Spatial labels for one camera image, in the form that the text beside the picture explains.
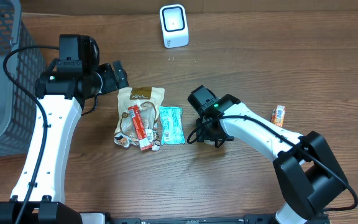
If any beige brown snack bag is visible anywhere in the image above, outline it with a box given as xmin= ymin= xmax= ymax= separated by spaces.
xmin=114 ymin=86 xmax=165 ymax=151

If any teal snack packet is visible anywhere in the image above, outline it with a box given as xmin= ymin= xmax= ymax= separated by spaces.
xmin=159 ymin=106 xmax=185 ymax=145

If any red stick snack packet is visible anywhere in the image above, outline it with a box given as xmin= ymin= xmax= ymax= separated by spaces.
xmin=128 ymin=105 xmax=154 ymax=151

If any orange small snack packet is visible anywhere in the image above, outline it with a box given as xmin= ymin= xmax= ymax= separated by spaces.
xmin=270 ymin=105 xmax=285 ymax=128

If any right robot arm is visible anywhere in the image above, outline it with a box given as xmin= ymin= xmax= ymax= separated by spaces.
xmin=187 ymin=86 xmax=348 ymax=223

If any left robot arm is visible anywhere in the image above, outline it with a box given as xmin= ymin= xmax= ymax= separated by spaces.
xmin=0 ymin=34 xmax=129 ymax=223

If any grey plastic mesh basket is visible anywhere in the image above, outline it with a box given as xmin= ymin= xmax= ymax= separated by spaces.
xmin=0 ymin=0 xmax=37 ymax=156

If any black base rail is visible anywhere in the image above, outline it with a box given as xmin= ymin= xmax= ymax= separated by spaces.
xmin=79 ymin=212 xmax=331 ymax=224

